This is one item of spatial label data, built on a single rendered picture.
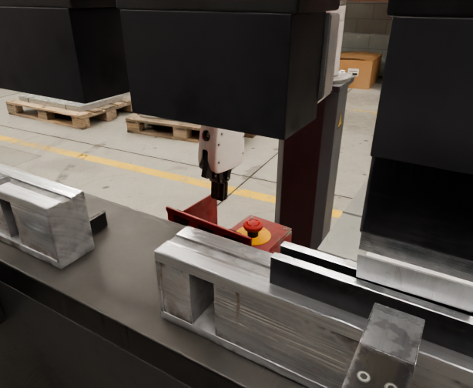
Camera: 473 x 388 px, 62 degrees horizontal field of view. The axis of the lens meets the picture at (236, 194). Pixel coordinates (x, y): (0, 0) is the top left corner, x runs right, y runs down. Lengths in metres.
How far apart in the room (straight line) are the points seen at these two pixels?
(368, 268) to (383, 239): 0.03
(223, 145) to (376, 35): 6.29
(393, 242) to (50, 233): 0.42
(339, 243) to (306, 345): 0.10
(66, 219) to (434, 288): 0.44
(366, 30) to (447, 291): 6.72
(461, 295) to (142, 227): 0.47
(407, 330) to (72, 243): 0.44
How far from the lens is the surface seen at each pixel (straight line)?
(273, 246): 0.77
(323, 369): 0.40
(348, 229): 0.41
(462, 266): 0.33
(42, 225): 0.58
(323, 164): 1.16
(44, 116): 4.69
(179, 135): 3.70
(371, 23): 6.97
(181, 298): 0.44
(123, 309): 0.51
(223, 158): 0.76
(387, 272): 0.33
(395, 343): 0.30
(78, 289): 0.55
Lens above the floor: 1.21
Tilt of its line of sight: 27 degrees down
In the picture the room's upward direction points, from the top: straight up
